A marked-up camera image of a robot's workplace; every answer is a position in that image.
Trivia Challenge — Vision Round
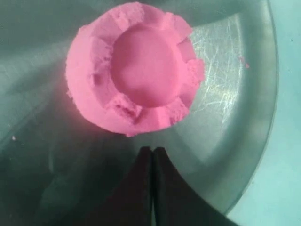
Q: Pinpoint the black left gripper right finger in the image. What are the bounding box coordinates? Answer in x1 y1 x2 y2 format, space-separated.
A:
153 147 236 226

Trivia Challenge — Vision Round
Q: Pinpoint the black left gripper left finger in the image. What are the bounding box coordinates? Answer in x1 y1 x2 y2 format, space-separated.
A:
77 147 152 226

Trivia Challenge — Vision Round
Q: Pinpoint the pink clay piece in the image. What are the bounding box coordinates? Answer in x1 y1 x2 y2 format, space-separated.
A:
65 2 205 137

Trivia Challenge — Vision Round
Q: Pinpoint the round steel plate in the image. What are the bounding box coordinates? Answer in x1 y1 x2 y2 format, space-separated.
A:
0 0 278 226

